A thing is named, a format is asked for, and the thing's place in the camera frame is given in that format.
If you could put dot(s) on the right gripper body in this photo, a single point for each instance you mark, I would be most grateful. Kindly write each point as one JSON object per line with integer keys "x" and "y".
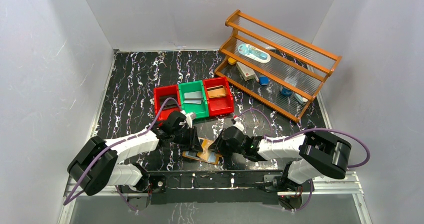
{"x": 220, "y": 146}

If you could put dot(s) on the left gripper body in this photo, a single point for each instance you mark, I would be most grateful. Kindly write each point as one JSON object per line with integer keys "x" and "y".
{"x": 191, "y": 140}

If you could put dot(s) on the orange card holder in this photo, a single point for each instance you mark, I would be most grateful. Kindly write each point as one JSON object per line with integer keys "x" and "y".
{"x": 206, "y": 156}

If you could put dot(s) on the silver VIP card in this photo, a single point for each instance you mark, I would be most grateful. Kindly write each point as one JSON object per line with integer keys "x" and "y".
{"x": 193, "y": 94}

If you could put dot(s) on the gold card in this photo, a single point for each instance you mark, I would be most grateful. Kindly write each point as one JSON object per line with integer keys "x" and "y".
{"x": 217, "y": 93}
{"x": 216, "y": 87}

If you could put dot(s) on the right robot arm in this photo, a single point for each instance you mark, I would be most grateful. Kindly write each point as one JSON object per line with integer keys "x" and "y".
{"x": 314, "y": 152}

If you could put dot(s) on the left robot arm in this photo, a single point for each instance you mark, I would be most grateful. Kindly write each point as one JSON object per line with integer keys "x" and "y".
{"x": 100, "y": 162}

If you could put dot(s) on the black card in bin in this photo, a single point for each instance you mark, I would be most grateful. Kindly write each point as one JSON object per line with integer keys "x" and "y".
{"x": 168, "y": 104}

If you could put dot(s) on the grey card in bin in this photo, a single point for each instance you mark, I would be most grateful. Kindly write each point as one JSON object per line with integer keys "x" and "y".
{"x": 195, "y": 100}

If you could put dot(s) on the gold card in bin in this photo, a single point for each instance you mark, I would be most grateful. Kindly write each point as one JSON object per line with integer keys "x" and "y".
{"x": 217, "y": 93}

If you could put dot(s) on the right red bin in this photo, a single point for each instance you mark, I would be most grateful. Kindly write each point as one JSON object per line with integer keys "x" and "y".
{"x": 219, "y": 106}

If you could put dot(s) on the green bin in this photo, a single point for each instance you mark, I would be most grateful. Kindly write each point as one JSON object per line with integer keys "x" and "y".
{"x": 201, "y": 110}

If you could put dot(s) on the blue round object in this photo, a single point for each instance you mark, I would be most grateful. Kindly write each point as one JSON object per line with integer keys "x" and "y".
{"x": 263, "y": 80}

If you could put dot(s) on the white small box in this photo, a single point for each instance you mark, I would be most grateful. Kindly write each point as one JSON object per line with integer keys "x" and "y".
{"x": 246, "y": 72}

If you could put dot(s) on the dark blue cup object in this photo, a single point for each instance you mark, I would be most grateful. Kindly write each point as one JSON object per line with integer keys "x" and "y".
{"x": 285, "y": 91}

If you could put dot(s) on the light blue white object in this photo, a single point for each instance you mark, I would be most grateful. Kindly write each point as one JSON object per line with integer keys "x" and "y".
{"x": 302, "y": 100}

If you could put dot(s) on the yellow small object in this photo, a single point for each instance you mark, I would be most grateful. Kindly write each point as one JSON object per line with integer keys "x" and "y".
{"x": 231, "y": 61}

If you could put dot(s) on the orange wooden rack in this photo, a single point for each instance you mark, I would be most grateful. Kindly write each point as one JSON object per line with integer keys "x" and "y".
{"x": 296, "y": 64}

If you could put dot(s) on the blue packaged tool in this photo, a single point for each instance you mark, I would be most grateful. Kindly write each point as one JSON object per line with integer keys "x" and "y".
{"x": 254, "y": 53}

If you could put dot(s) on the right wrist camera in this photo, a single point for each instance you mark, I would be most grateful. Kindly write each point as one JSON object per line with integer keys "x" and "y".
{"x": 238, "y": 123}

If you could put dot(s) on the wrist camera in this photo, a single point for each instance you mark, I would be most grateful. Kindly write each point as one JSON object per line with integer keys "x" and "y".
{"x": 188, "y": 118}
{"x": 238, "y": 123}

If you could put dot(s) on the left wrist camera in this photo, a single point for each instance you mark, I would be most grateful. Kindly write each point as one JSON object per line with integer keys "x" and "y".
{"x": 188, "y": 118}

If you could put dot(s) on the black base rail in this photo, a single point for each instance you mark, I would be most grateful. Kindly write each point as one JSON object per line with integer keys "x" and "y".
{"x": 216, "y": 186}

